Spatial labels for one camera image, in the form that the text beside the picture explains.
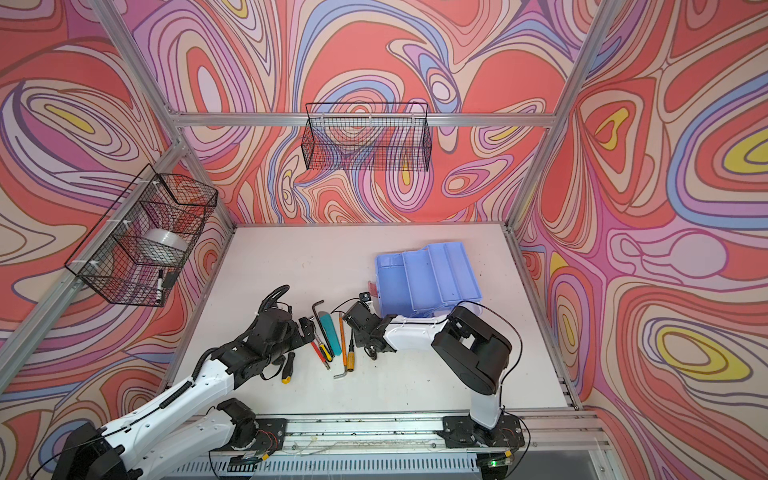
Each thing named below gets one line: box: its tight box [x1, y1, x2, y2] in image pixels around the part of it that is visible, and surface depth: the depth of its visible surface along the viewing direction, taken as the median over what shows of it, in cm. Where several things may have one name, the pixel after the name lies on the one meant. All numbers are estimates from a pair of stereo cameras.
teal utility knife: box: [318, 311, 343, 356], surface depth 93 cm
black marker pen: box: [156, 269, 163, 304], surface depth 74 cm
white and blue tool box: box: [375, 242, 483, 318], surface depth 95 cm
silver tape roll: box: [141, 228, 190, 253], surface depth 75 cm
